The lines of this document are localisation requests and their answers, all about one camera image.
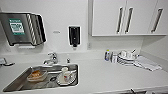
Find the grey dish drying rack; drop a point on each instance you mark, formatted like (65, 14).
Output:
(6, 62)

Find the white mug red print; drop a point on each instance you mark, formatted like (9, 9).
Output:
(66, 74)

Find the small white bottle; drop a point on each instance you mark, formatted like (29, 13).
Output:
(114, 57)

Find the small wall label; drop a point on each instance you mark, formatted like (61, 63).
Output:
(56, 32)

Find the grey paper towel dispenser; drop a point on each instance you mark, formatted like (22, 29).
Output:
(20, 30)

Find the white wall cabinet three doors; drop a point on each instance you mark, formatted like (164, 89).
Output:
(133, 16)

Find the stainless steel sink basin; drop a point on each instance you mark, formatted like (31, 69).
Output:
(16, 85)

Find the black soap dispenser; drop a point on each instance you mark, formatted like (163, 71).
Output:
(74, 36)

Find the brown food container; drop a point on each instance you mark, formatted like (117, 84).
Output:
(36, 75)

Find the chrome sink faucet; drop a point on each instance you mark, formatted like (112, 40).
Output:
(51, 59)

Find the small metal sink knob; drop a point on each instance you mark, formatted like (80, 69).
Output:
(68, 60)

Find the dish soap bottle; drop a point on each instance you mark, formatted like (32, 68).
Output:
(107, 55)

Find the white plate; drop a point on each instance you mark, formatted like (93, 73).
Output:
(71, 82)

